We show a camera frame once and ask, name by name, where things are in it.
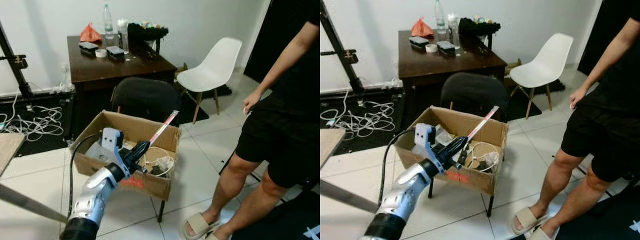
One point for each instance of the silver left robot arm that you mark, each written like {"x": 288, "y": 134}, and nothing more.
{"x": 405, "y": 192}
{"x": 95, "y": 195}

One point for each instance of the person's right hand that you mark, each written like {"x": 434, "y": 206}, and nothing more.
{"x": 578, "y": 97}
{"x": 251, "y": 101}

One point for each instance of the black door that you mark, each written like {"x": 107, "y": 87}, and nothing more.
{"x": 602, "y": 20}
{"x": 280, "y": 20}

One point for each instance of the black flat case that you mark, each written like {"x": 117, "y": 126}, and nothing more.
{"x": 88, "y": 46}
{"x": 446, "y": 46}
{"x": 115, "y": 51}
{"x": 419, "y": 41}

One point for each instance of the beige sandal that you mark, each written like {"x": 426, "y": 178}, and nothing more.
{"x": 525, "y": 220}
{"x": 215, "y": 236}
{"x": 197, "y": 226}
{"x": 540, "y": 234}

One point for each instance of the black floor mat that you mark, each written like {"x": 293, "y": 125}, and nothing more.
{"x": 382, "y": 146}
{"x": 47, "y": 146}

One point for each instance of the grey metal bar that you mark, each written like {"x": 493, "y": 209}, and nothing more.
{"x": 350, "y": 196}
{"x": 30, "y": 202}

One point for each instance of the black bushy desk ornament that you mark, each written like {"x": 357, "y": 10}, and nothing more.
{"x": 477, "y": 26}
{"x": 145, "y": 32}

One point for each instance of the orange plastic bag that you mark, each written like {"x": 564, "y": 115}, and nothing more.
{"x": 421, "y": 29}
{"x": 90, "y": 35}

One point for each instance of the black chair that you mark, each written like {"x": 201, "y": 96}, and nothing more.
{"x": 145, "y": 97}
{"x": 475, "y": 92}

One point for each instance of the light wooden table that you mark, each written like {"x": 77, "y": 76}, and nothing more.
{"x": 330, "y": 142}
{"x": 9, "y": 147}

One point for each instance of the person in black clothes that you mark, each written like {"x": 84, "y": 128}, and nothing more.
{"x": 285, "y": 135}
{"x": 610, "y": 130}

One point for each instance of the black mat with white mark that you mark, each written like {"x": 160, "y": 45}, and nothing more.
{"x": 600, "y": 225}
{"x": 290, "y": 222}

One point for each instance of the open cardboard box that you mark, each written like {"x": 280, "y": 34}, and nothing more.
{"x": 480, "y": 182}
{"x": 155, "y": 189}

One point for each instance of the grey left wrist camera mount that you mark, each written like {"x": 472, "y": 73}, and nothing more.
{"x": 111, "y": 140}
{"x": 424, "y": 136}

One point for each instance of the clear plastic water bottle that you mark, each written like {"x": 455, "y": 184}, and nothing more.
{"x": 440, "y": 20}
{"x": 108, "y": 25}

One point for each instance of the white tape roll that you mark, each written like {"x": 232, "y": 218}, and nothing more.
{"x": 428, "y": 48}
{"x": 98, "y": 53}

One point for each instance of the red and white strip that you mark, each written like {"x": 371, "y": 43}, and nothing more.
{"x": 485, "y": 120}
{"x": 167, "y": 125}

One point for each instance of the black metal stand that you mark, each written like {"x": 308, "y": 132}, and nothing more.
{"x": 340, "y": 50}
{"x": 12, "y": 60}

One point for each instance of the person's right forearm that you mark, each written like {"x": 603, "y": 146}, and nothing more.
{"x": 610, "y": 52}
{"x": 285, "y": 55}

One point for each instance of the dark brown wooden desk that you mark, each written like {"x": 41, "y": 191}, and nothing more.
{"x": 115, "y": 70}
{"x": 445, "y": 62}

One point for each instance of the white shell chair wooden legs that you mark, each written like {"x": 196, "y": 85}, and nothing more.
{"x": 550, "y": 55}
{"x": 220, "y": 60}

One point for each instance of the clear tall cup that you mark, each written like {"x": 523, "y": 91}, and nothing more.
{"x": 453, "y": 32}
{"x": 123, "y": 37}

